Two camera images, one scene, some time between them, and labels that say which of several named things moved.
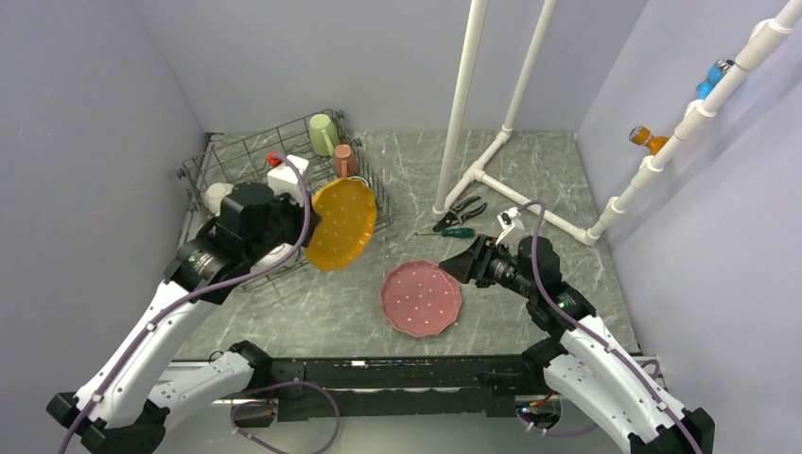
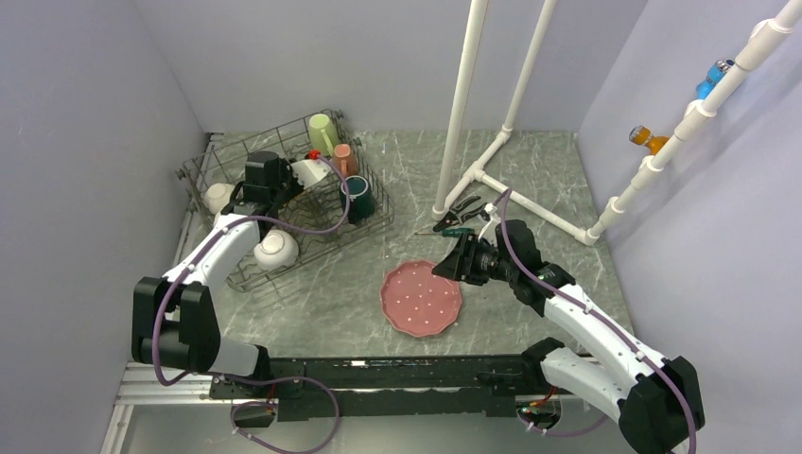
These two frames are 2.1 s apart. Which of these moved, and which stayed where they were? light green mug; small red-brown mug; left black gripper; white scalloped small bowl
Moved: left black gripper
Stayed: white scalloped small bowl; small red-brown mug; light green mug
